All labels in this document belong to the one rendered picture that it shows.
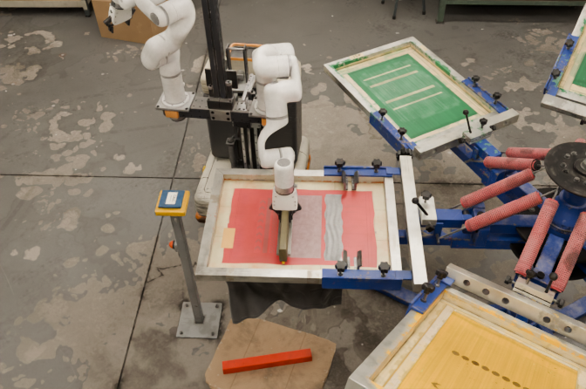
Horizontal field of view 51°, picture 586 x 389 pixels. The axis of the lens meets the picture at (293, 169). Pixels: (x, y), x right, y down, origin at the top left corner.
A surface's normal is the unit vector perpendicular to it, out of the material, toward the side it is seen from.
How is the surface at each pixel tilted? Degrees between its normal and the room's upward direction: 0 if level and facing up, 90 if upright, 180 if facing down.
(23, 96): 0
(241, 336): 0
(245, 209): 0
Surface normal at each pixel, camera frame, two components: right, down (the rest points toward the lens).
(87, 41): -0.02, -0.72
